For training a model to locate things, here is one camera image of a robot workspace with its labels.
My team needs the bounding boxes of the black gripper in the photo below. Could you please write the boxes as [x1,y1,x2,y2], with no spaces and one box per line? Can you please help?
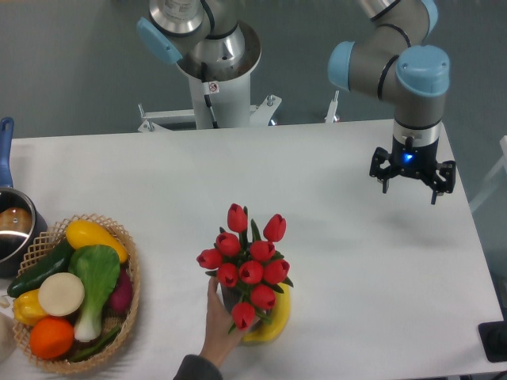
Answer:
[369,121,456,205]

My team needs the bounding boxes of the red tulip bouquet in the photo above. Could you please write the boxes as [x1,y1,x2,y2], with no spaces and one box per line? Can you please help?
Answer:
[196,203,293,333]

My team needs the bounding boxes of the dark flower vase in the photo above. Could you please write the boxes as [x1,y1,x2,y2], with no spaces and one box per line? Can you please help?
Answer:
[220,286,261,333]

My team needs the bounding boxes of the grey sleeved forearm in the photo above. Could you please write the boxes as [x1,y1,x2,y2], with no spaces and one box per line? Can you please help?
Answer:
[173,355,223,380]

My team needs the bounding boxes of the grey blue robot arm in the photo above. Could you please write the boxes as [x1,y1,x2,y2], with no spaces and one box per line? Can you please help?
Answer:
[327,0,456,199]

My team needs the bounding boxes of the person's hand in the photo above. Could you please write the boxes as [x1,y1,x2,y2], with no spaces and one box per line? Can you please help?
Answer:
[199,277,246,368]

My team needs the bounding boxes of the black device at edge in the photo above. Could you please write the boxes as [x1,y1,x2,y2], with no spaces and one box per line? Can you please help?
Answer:
[478,321,507,363]

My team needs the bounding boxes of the yellow banana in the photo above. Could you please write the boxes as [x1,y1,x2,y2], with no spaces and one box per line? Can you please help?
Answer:
[242,283,291,345]

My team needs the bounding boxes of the purple sweet potato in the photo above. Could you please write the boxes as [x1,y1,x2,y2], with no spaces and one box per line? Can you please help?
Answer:
[108,268,133,314]

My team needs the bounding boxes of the green bok choy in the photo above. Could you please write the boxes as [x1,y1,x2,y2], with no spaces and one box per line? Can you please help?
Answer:
[69,245,120,343]

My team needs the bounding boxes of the yellow squash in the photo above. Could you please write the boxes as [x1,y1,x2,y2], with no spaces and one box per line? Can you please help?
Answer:
[65,219,129,264]

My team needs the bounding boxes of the woven wicker basket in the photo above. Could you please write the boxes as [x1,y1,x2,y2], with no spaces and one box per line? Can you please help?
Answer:
[13,214,140,375]

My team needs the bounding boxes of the green beans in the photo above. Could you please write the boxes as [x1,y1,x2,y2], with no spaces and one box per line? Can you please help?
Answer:
[68,325,121,363]

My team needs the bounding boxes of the dark green cucumber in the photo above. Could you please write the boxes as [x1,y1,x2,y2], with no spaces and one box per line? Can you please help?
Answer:
[7,238,74,298]

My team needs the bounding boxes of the orange fruit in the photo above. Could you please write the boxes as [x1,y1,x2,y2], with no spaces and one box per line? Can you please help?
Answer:
[29,317,74,359]

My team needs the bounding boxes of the yellow bell pepper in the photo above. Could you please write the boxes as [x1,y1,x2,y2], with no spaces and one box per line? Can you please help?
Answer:
[13,289,48,326]

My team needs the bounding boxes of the white frame at right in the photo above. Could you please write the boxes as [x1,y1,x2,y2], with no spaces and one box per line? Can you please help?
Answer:
[469,135,506,214]

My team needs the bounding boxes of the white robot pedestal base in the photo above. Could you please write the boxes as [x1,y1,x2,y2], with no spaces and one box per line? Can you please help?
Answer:
[136,1,282,129]

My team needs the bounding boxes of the blue handled saucepan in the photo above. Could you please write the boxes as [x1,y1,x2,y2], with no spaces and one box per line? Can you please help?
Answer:
[1,117,48,279]

